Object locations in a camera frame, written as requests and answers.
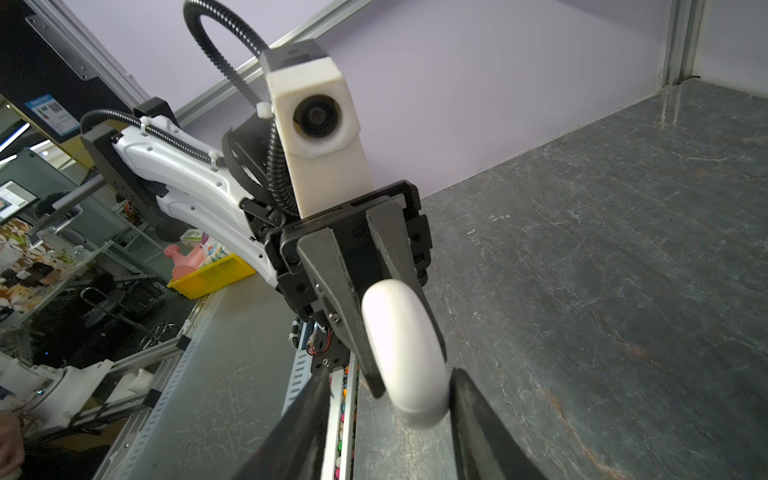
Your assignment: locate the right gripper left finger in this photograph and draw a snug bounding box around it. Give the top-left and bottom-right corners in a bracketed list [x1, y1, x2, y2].
[233, 372, 331, 480]

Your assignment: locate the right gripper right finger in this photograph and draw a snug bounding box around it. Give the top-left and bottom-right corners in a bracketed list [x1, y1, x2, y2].
[449, 368, 546, 480]

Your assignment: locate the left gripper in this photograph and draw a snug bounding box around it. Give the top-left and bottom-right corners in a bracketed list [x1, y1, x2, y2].
[265, 180, 447, 399]

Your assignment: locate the white earbud charging case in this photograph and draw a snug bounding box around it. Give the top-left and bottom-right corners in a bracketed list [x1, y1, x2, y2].
[361, 279, 450, 429]

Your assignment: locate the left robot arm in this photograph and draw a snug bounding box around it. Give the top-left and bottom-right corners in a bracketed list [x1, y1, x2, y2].
[81, 1, 449, 412]

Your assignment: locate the yellow plastic bin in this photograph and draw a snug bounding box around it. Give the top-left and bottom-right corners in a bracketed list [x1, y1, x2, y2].
[167, 254, 256, 300]

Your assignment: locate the pink toy watering can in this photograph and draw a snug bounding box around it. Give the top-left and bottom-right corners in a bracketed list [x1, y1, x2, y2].
[164, 244, 205, 281]

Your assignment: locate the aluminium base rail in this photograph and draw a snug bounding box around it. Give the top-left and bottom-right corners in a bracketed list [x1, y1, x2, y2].
[95, 276, 329, 479]

